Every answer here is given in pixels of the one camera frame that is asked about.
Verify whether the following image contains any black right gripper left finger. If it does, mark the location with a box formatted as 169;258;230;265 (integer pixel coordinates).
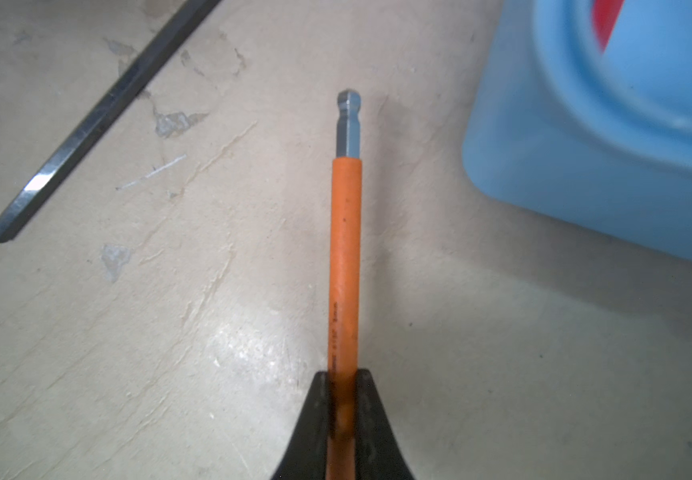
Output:
272;371;331;480

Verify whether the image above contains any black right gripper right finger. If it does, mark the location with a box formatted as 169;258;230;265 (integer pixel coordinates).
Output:
355;369;415;480

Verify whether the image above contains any orange handled tool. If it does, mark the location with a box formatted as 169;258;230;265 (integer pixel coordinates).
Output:
326;89;363;479

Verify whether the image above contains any light blue plastic tool box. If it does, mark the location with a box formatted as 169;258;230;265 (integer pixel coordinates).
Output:
462;1;692;261

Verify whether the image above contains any black metal rod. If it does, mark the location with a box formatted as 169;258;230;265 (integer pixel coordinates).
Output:
0;0;220;244

